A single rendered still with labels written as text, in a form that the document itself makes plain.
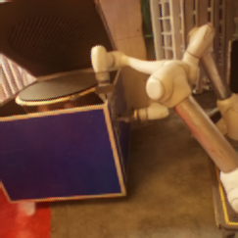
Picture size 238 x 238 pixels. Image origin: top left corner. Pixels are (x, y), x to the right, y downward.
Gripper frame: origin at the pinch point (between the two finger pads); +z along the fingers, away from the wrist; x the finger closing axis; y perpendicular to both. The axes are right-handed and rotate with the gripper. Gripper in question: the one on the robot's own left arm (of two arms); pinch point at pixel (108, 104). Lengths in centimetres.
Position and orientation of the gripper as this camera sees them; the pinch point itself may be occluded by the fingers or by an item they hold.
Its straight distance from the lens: 150.4
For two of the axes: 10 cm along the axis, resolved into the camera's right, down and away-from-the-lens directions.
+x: 9.8, -1.2, -1.5
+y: -1.1, 2.8, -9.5
